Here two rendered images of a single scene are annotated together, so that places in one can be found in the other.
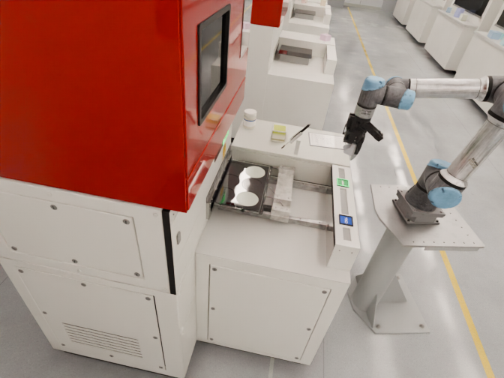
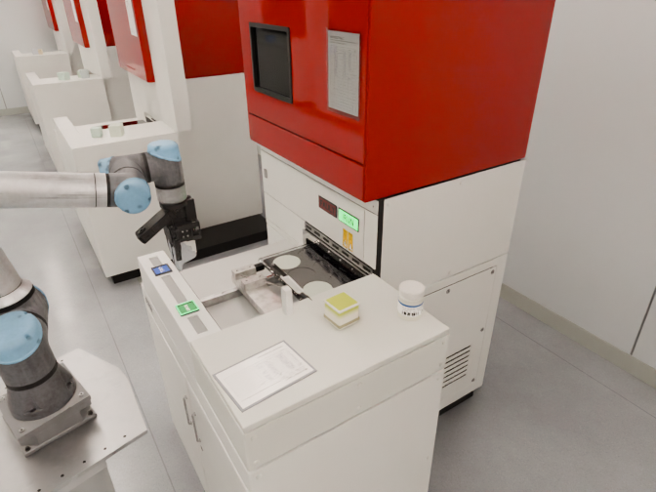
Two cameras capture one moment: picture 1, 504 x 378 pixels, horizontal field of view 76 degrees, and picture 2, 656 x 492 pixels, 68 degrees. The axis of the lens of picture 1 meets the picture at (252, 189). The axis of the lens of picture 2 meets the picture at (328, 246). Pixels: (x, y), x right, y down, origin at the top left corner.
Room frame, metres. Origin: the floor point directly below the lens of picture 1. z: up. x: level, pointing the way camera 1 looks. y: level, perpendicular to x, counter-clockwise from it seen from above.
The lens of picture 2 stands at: (2.41, -0.81, 1.81)
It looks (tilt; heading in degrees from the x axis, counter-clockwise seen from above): 29 degrees down; 142
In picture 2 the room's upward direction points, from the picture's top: 1 degrees counter-clockwise
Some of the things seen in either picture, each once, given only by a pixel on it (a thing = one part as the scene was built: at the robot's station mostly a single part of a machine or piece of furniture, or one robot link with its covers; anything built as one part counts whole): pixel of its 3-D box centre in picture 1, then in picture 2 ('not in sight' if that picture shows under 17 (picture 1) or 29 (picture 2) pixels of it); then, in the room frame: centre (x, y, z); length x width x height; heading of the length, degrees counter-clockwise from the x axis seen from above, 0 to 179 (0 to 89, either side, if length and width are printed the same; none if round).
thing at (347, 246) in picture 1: (340, 211); (177, 307); (1.11, -0.41, 0.89); 0.55 x 0.09 x 0.14; 175
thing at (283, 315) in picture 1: (272, 247); (278, 409); (1.28, -0.17, 0.41); 0.97 x 0.64 x 0.82; 175
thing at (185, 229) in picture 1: (207, 181); (311, 213); (1.03, 0.19, 1.02); 0.82 x 0.03 x 0.40; 175
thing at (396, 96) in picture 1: (397, 96); (125, 173); (1.23, -0.51, 1.40); 0.11 x 0.11 x 0.08; 78
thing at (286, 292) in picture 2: (295, 142); (291, 291); (1.44, -0.19, 1.03); 0.06 x 0.04 x 0.13; 85
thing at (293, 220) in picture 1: (271, 215); (257, 285); (1.08, -0.10, 0.84); 0.50 x 0.02 x 0.03; 85
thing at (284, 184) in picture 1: (283, 193); (264, 299); (1.21, -0.15, 0.87); 0.36 x 0.08 x 0.03; 175
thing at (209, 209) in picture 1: (220, 181); (334, 262); (1.21, 0.16, 0.89); 0.44 x 0.02 x 0.10; 175
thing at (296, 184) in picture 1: (277, 181); not in sight; (1.35, -0.13, 0.84); 0.50 x 0.02 x 0.03; 85
